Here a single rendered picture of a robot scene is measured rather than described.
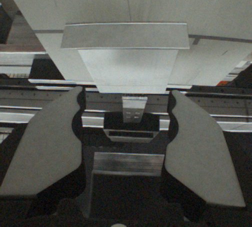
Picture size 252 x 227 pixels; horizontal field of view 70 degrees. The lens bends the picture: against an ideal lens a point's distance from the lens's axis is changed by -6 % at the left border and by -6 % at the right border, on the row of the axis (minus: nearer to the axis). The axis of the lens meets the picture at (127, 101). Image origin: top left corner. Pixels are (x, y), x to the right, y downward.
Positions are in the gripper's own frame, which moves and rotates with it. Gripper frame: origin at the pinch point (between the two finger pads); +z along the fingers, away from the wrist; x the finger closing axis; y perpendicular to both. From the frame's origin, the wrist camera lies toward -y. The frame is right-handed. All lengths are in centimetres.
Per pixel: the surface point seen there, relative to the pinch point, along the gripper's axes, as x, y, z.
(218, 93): 23.5, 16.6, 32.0
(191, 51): 5.3, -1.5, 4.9
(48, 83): -10.6, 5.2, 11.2
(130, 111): 0.6, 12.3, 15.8
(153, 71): 2.5, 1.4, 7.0
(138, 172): 1.5, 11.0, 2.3
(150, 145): 9, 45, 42
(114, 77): -1.5, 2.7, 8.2
